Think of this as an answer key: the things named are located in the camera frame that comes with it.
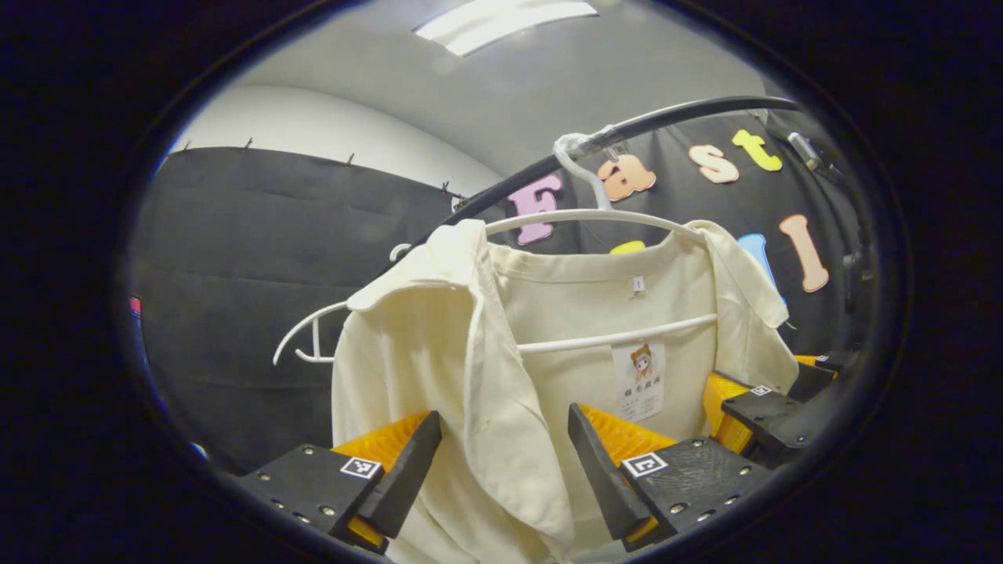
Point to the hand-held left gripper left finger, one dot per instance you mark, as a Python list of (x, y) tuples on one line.
[(407, 470)]

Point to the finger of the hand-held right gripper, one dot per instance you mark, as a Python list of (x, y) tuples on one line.
[(811, 376), (764, 415)]

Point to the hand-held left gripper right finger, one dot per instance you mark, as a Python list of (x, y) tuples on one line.
[(603, 478)]

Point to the cream collared shirt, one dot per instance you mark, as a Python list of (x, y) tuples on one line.
[(407, 376)]

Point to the white plastic clothes hanger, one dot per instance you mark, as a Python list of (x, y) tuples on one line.
[(316, 337), (584, 215)]

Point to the black metal clothes rack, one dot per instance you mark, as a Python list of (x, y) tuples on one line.
[(689, 111)]

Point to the black backdrop cloth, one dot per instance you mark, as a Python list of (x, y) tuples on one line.
[(235, 274)]

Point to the ceiling light panel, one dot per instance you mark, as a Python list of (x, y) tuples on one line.
[(501, 23)]

